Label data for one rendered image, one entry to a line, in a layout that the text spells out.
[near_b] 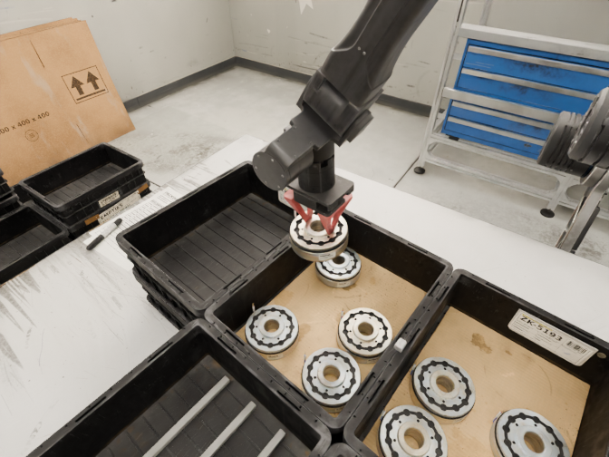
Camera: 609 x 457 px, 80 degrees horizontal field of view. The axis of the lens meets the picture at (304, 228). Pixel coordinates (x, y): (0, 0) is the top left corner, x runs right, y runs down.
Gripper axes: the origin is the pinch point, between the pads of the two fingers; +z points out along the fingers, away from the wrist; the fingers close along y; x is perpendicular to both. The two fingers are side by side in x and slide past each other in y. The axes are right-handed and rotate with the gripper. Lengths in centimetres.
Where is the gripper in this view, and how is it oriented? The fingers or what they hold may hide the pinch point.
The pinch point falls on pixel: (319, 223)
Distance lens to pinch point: 63.0
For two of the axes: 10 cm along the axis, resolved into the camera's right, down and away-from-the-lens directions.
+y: 7.6, 4.2, -5.0
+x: 6.4, -5.7, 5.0
